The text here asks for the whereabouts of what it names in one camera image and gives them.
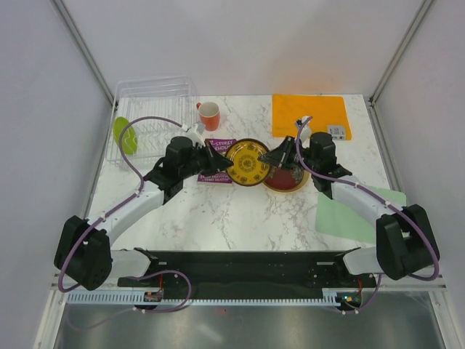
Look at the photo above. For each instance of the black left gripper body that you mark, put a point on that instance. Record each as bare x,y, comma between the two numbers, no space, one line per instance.
191,169

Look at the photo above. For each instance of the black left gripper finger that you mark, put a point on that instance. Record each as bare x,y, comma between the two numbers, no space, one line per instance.
211,171
216,159

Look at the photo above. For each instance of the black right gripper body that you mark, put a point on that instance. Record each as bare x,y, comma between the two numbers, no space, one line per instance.
311,163

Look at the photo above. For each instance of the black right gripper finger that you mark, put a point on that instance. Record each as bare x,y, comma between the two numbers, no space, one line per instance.
286,166
284,152

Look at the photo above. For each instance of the cream plate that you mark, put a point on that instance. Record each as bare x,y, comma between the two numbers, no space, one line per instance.
286,181

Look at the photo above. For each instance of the yellow patterned dark-rimmed plate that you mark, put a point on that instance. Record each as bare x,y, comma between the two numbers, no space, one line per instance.
247,170

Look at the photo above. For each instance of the green plate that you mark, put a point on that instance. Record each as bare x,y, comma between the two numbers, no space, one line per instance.
128,139

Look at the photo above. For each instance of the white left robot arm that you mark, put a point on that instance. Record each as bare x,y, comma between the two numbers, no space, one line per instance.
84,249

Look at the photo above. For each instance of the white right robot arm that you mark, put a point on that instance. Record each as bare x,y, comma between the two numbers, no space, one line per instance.
405,244

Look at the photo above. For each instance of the purple treehouse book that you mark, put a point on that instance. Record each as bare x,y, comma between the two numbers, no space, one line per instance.
221,146

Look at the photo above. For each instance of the orange mug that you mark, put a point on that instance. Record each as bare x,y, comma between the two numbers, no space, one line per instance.
209,114

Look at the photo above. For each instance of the orange folder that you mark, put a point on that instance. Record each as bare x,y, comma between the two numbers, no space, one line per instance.
328,115

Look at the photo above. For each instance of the light green mat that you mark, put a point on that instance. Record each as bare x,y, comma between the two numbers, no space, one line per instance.
353,215

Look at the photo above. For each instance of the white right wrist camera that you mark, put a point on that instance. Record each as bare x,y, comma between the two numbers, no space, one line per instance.
303,128

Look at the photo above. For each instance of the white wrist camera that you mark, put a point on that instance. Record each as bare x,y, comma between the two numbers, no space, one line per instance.
303,128
194,133

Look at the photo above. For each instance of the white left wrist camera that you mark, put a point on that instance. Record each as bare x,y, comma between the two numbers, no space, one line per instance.
194,133

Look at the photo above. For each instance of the white wire dish rack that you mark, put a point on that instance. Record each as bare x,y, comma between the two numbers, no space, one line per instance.
170,97

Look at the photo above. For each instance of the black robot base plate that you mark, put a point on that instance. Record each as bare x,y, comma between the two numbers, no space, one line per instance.
247,273

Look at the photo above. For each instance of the white slotted cable duct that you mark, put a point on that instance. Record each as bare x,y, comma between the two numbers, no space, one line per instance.
144,298

